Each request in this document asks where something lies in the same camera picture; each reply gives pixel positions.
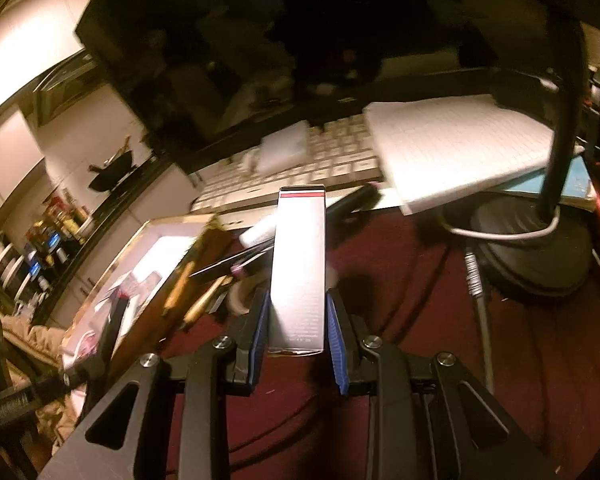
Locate white base cabinets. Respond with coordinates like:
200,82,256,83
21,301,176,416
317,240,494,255
45,165,201,331

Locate black pen with pink cap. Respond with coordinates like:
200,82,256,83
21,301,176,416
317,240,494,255
189,245,276,281

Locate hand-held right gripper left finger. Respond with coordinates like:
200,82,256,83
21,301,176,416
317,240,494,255
37,287,273,480

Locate black kitchen countertop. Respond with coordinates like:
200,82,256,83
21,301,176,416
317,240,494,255
30,155,181,326

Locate dish rack with white plates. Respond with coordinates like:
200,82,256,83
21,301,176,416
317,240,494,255
0,232,31,301

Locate group of condiment bottles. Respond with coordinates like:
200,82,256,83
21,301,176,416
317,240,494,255
25,190,96,271

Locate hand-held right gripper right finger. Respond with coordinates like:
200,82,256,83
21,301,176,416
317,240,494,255
325,287,561,480

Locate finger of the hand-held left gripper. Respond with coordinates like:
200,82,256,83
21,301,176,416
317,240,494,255
65,297,131,416

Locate white wall cabinets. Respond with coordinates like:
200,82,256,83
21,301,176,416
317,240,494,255
0,105,46,221

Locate black lamp base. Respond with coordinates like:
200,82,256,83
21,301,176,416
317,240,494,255
437,12,600,298

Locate roll of tape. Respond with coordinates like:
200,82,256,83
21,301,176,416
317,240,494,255
227,280,261,316

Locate grey cable with metal plug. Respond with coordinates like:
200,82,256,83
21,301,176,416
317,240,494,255
462,252,497,396

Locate silver carton with red stripe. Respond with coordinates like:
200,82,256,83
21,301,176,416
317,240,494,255
266,186,327,357

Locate white labelled pill bottle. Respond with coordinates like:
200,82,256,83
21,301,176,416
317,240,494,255
237,212,278,248

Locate teal book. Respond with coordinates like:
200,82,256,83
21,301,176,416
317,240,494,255
495,152,598,206

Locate maroon table cloth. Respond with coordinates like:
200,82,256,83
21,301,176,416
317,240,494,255
155,205,600,480

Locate beige computer keyboard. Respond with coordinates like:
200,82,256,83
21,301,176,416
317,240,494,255
189,112,386,213

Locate black computer monitor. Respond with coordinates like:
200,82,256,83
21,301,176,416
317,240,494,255
75,0,586,171

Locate range hood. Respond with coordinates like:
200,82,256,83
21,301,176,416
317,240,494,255
32,50,111,126

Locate black wok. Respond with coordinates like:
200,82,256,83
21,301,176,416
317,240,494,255
87,135,136,193

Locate white squared notepad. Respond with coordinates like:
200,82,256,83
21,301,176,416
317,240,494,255
364,92,586,217

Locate person's left forearm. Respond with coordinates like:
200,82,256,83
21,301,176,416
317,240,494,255
0,297,81,441

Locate gold-rimmed gift box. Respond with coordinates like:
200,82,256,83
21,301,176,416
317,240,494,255
60,212,231,361

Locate white foam block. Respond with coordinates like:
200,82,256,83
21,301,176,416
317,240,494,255
254,121,311,173

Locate gold pen with black end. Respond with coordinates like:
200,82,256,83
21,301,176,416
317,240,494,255
182,277,231,328

